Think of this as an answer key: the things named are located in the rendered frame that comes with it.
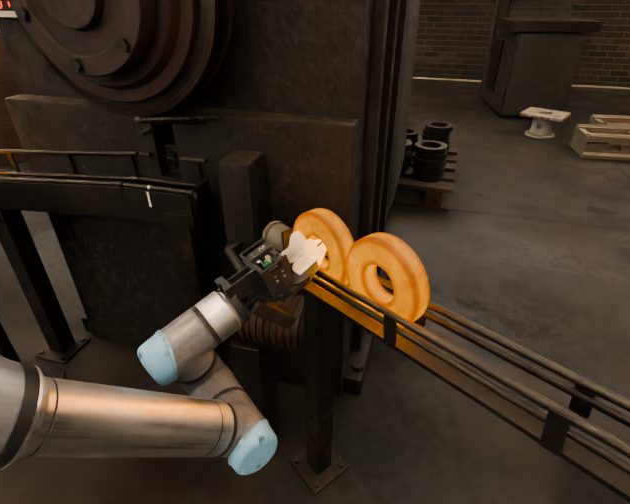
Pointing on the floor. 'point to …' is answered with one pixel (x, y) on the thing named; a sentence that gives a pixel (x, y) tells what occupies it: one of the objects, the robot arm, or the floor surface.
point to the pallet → (428, 166)
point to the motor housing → (265, 356)
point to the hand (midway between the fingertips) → (322, 247)
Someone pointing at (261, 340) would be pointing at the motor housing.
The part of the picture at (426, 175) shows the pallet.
